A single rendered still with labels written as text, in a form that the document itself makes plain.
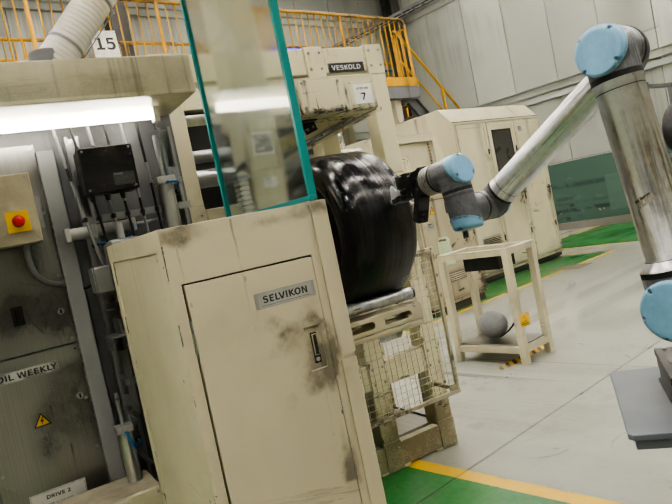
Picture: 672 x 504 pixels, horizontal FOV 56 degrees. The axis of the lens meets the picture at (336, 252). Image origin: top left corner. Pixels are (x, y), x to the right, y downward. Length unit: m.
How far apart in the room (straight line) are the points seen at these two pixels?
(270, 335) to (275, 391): 0.12
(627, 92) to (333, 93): 1.35
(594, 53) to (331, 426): 1.03
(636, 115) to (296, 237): 0.80
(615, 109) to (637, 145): 0.10
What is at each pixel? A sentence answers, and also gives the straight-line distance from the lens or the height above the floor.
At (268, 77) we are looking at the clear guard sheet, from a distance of 1.60.
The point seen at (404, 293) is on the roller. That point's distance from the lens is 2.29.
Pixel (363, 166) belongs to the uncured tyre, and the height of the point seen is 1.37.
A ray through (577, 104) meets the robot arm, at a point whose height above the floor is 1.38.
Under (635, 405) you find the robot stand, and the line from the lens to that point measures 1.83.
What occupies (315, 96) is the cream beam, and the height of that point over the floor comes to 1.71.
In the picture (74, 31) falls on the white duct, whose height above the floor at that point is 1.99.
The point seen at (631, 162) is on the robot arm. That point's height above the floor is 1.21.
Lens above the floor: 1.22
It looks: 3 degrees down
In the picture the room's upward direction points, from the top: 12 degrees counter-clockwise
